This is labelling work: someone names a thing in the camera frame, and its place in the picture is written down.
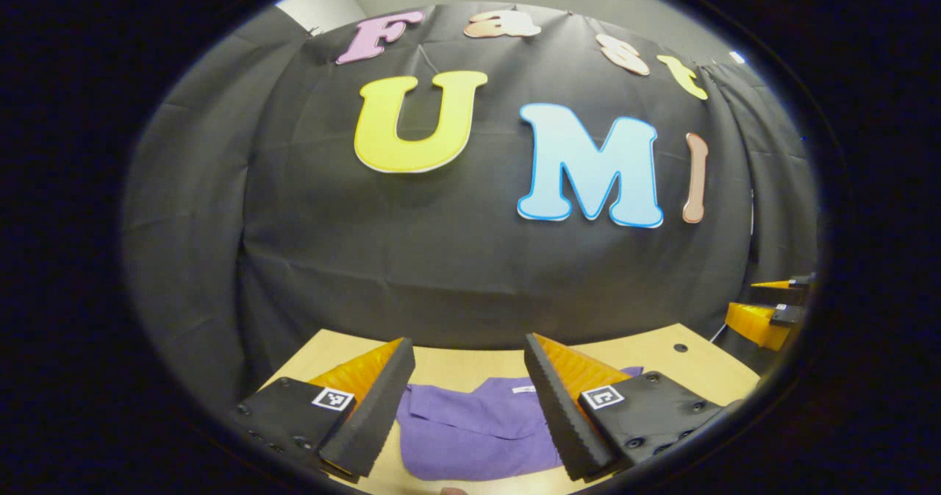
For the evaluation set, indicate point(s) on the purple button shirt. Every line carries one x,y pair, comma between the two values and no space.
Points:
470,436

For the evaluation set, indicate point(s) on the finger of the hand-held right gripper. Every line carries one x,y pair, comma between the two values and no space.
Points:
753,322
790,289

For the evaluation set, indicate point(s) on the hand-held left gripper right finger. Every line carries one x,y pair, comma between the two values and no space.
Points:
559,421

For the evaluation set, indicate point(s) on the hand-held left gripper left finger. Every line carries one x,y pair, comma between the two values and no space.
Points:
371,421

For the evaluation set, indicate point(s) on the small ceiling light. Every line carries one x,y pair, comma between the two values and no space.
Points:
736,57

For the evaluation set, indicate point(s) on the black backdrop cloth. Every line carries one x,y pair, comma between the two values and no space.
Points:
441,274

